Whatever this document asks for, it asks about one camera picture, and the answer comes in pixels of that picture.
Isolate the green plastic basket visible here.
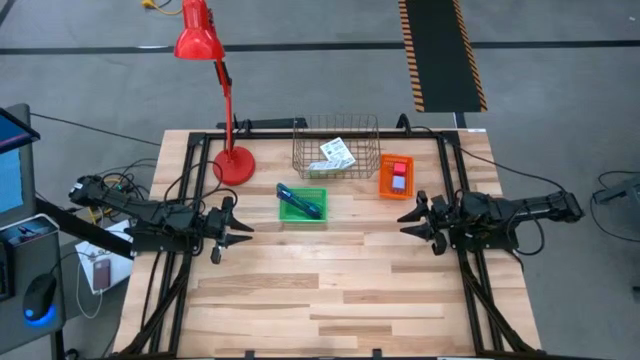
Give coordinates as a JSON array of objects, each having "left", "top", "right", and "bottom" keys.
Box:
[{"left": 277, "top": 187, "right": 329, "bottom": 224}]

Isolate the yellow extension cord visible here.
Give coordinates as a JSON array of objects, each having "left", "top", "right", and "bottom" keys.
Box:
[{"left": 141, "top": 0, "right": 185, "bottom": 17}]

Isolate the white paper sheet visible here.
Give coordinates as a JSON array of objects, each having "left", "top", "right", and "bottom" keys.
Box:
[{"left": 74, "top": 222, "right": 135, "bottom": 296}]

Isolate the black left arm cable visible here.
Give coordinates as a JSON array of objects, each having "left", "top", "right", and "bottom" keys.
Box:
[{"left": 162, "top": 115, "right": 251, "bottom": 224}]

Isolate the grey stand foot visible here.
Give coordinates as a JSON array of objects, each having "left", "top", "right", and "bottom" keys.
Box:
[{"left": 591, "top": 172, "right": 640, "bottom": 206}]

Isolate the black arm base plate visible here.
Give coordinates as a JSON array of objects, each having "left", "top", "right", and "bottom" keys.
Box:
[
  {"left": 447, "top": 232, "right": 521, "bottom": 251},
  {"left": 124, "top": 224, "right": 204, "bottom": 254}
]

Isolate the black diagonal beam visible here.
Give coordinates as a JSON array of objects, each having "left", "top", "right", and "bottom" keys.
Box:
[{"left": 33, "top": 196, "right": 135, "bottom": 260}]

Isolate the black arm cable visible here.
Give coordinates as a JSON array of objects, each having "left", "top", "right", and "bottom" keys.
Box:
[
  {"left": 162, "top": 115, "right": 251, "bottom": 224},
  {"left": 397, "top": 113, "right": 569, "bottom": 194}
]

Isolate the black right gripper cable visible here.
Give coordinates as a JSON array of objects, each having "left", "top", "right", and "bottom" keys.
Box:
[{"left": 504, "top": 202, "right": 546, "bottom": 257}]

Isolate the orange plastic basket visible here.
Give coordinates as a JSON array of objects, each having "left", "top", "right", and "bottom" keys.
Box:
[{"left": 378, "top": 153, "right": 416, "bottom": 201}]

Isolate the black hazard-striped floor mat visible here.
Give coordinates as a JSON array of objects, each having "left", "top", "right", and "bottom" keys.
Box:
[{"left": 397, "top": 0, "right": 489, "bottom": 114}]

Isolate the thin black floor cable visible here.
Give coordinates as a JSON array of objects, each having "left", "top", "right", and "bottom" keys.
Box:
[{"left": 29, "top": 112, "right": 162, "bottom": 147}]

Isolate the white phone cable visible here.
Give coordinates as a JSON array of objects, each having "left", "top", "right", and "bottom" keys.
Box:
[{"left": 74, "top": 254, "right": 105, "bottom": 321}]

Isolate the black power strip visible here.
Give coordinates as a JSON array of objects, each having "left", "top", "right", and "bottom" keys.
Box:
[{"left": 215, "top": 117, "right": 309, "bottom": 132}]

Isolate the teal braided cable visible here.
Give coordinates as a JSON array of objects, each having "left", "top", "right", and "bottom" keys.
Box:
[{"left": 276, "top": 182, "right": 316, "bottom": 214}]

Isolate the black aluminium table frame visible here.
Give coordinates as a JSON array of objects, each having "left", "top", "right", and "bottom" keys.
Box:
[{"left": 117, "top": 128, "right": 541, "bottom": 360}]

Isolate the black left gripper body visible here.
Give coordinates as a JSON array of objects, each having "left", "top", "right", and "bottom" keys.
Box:
[{"left": 205, "top": 205, "right": 231, "bottom": 265}]

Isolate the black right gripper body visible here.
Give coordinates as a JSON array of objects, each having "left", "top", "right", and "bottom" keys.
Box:
[{"left": 428, "top": 195, "right": 454, "bottom": 257}]

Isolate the white product box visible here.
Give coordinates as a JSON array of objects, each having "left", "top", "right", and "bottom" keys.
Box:
[{"left": 319, "top": 137, "right": 357, "bottom": 170}]

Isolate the metal wire basket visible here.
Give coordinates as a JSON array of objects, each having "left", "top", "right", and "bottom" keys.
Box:
[{"left": 292, "top": 113, "right": 382, "bottom": 180}]

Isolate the grey side desk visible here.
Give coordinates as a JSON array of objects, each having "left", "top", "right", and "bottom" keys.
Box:
[{"left": 0, "top": 213, "right": 69, "bottom": 360}]

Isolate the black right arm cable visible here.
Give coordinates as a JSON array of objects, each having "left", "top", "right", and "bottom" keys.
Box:
[{"left": 397, "top": 113, "right": 569, "bottom": 194}]

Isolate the yellow coiled cable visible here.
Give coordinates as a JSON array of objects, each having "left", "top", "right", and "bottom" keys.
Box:
[{"left": 85, "top": 177, "right": 126, "bottom": 225}]

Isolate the black computer mouse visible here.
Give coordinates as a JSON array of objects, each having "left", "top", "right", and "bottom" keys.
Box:
[{"left": 22, "top": 273, "right": 58, "bottom": 322}]

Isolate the red desk lamp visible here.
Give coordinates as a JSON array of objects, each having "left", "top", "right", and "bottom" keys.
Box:
[{"left": 173, "top": 0, "right": 257, "bottom": 187}]

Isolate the monitor with blue screen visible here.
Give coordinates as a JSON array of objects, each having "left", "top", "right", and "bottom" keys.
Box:
[{"left": 0, "top": 103, "right": 42, "bottom": 229}]

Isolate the white box with green side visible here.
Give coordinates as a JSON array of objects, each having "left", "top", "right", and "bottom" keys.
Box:
[{"left": 306, "top": 159, "right": 347, "bottom": 177}]

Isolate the brown phone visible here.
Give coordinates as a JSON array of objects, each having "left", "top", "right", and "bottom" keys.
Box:
[{"left": 92, "top": 258, "right": 112, "bottom": 292}]

